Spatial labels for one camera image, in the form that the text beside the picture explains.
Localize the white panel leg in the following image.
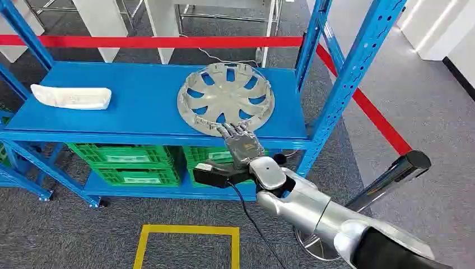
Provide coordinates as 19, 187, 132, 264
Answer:
71, 0, 129, 63
143, 0, 181, 65

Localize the blue metal shelf rack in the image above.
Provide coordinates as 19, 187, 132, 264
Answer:
0, 0, 407, 210

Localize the steel table frame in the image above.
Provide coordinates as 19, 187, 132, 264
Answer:
173, 0, 283, 68

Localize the silver plastic wheel hubcap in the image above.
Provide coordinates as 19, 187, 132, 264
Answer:
176, 62, 276, 137

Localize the white plastic trim part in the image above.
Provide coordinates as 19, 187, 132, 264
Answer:
30, 84, 113, 110

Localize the red barrier belt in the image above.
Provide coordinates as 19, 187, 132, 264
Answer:
315, 44, 413, 156
0, 34, 306, 49

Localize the black camera cable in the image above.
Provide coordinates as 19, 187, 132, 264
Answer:
226, 181, 290, 269

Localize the green plastic crate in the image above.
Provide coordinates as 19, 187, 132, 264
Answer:
67, 142, 176, 170
182, 145, 271, 187
90, 167, 183, 188

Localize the white floor cable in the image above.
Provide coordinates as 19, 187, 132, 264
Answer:
179, 34, 261, 67

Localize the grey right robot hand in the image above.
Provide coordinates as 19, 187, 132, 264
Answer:
216, 122, 266, 169

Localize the chrome stanchion post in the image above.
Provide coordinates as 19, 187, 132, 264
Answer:
294, 150, 432, 262

